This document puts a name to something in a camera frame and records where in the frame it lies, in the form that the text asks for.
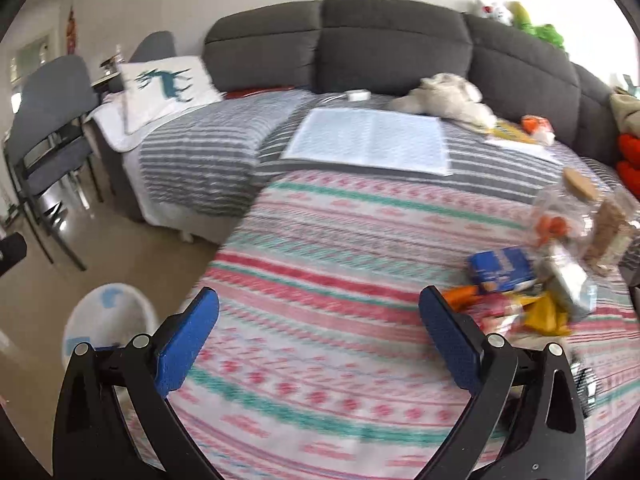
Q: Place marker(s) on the orange wrapper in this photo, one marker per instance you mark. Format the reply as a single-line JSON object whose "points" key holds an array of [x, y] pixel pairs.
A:
{"points": [[460, 296]]}

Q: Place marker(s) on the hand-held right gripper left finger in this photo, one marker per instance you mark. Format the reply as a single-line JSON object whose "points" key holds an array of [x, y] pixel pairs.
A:
{"points": [[190, 340]]}

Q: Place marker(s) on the red wrapper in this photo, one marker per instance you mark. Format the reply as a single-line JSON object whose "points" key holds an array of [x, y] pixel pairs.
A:
{"points": [[495, 310]]}

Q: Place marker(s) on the grey sofa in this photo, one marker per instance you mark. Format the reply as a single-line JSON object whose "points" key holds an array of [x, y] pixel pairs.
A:
{"points": [[395, 50]]}

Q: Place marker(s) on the white open box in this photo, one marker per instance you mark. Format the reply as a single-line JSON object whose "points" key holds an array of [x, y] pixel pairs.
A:
{"points": [[627, 84]]}

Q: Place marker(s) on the silver packet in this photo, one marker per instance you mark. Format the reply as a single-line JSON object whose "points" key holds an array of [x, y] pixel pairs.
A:
{"points": [[570, 280]]}

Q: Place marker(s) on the glass teapot with bamboo lid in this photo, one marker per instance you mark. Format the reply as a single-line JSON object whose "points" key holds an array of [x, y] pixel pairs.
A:
{"points": [[575, 205]]}

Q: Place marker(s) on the grey striped blanket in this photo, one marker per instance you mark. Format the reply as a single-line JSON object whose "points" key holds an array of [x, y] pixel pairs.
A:
{"points": [[200, 160]]}

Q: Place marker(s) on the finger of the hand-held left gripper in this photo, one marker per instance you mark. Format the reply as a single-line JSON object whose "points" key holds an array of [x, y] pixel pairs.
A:
{"points": [[11, 252]]}

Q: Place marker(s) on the beige fleece blanket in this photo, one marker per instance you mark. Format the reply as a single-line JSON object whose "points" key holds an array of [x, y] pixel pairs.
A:
{"points": [[627, 112]]}

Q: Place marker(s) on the white dotted sheet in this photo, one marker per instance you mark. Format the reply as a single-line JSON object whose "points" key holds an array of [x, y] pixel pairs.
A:
{"points": [[370, 140]]}

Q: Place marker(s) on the white paper sheet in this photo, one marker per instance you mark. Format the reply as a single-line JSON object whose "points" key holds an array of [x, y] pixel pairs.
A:
{"points": [[525, 150]]}

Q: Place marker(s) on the white deer print pillow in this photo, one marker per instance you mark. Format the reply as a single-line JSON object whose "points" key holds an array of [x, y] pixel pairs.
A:
{"points": [[150, 95]]}

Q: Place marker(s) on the white plush toy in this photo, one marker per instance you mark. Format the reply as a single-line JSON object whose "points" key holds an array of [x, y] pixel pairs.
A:
{"points": [[502, 14]]}

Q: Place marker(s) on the white quilted cloth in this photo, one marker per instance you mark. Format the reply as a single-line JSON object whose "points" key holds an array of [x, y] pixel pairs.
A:
{"points": [[112, 125]]}

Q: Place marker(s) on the orange snack packet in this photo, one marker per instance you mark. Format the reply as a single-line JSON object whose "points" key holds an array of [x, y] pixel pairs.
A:
{"points": [[535, 125]]}

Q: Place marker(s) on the green plush toy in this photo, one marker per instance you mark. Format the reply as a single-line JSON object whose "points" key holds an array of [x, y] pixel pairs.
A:
{"points": [[547, 36], [520, 15]]}

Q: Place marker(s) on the clear plastic snack jar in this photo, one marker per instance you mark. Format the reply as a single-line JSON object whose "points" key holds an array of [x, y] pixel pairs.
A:
{"points": [[607, 230]]}

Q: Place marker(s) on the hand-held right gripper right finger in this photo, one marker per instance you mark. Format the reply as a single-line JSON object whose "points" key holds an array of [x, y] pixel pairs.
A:
{"points": [[447, 340]]}

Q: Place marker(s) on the white door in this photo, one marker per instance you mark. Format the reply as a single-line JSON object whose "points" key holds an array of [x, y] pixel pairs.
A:
{"points": [[30, 57]]}

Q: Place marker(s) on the yellow booklet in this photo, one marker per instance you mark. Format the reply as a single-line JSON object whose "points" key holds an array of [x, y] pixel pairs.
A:
{"points": [[507, 132]]}

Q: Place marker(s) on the small white charger box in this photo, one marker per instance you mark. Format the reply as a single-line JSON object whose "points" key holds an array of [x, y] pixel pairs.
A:
{"points": [[357, 94]]}

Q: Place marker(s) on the grey chair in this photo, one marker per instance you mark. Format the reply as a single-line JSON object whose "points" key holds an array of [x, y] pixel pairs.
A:
{"points": [[155, 45], [50, 90]]}

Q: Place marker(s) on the cream plush toy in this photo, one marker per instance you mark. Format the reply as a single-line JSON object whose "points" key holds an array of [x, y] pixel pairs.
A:
{"points": [[450, 92]]}

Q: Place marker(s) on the cluttered side table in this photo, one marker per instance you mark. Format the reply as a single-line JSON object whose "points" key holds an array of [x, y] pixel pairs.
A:
{"points": [[111, 72]]}

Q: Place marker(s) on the red cloth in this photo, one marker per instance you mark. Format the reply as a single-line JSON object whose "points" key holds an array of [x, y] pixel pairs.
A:
{"points": [[255, 92]]}

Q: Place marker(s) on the yellow wrapper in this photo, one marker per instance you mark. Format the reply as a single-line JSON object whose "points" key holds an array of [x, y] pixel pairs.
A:
{"points": [[542, 317]]}

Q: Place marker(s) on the orange tangerine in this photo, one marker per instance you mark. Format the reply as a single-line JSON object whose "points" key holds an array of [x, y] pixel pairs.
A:
{"points": [[550, 226]]}

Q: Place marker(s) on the white plush with red heart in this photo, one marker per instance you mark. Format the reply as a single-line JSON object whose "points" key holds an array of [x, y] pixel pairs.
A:
{"points": [[482, 9]]}

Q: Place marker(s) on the red wall decoration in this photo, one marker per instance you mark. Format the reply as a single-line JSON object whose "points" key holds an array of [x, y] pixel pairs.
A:
{"points": [[72, 27]]}

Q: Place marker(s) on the blue packet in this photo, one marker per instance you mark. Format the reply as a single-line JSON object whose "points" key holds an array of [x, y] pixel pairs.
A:
{"points": [[500, 265]]}

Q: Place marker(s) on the orange pumpkin cushion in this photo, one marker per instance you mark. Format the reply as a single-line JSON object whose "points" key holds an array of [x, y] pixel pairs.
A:
{"points": [[631, 146], [629, 177]]}

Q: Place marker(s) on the white round stool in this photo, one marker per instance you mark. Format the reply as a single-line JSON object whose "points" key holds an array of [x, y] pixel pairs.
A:
{"points": [[100, 325]]}

